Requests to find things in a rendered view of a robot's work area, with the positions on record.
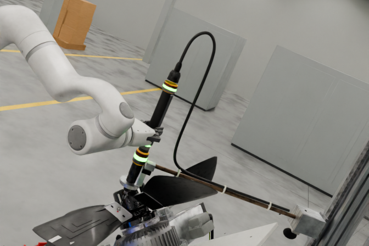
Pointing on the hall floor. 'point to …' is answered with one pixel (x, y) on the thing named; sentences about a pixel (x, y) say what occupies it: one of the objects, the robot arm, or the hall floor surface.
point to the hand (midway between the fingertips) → (152, 128)
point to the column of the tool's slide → (346, 206)
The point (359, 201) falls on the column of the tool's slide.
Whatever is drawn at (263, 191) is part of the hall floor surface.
